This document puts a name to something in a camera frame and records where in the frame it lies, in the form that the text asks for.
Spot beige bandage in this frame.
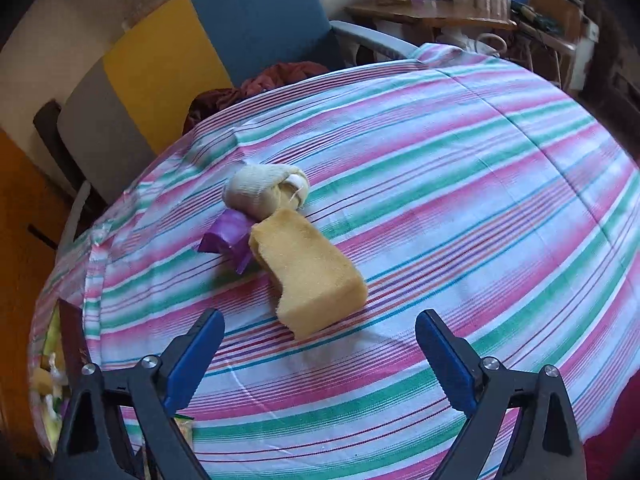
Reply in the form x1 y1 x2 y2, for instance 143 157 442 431
224 164 310 221

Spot gold metal tray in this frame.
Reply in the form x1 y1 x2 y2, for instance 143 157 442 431
29 299 90 456

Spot wooden wardrobe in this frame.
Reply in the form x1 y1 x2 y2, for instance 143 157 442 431
0 133 70 456

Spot striped pink green tablecloth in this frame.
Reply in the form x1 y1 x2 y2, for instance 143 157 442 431
28 46 639 479

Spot dark red cloth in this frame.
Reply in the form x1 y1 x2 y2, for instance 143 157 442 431
182 61 329 134

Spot wooden side desk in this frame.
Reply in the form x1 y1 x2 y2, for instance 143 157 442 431
345 0 518 37

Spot grey yellow blue chair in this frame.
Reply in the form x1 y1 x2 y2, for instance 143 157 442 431
56 0 415 243

